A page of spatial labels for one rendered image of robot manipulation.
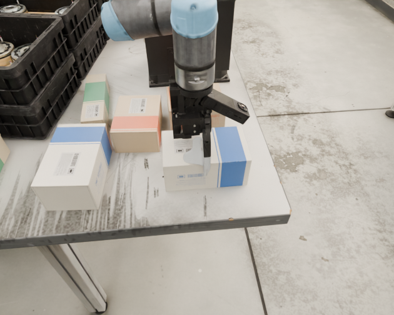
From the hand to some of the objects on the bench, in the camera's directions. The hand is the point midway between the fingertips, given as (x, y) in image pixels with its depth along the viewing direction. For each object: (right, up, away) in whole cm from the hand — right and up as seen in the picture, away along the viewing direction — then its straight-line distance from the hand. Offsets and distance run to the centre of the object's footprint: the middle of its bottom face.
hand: (204, 152), depth 73 cm
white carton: (0, -4, +4) cm, 6 cm away
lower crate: (-62, +15, +23) cm, 68 cm away
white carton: (-31, -6, +3) cm, 32 cm away
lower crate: (-60, +36, +43) cm, 82 cm away
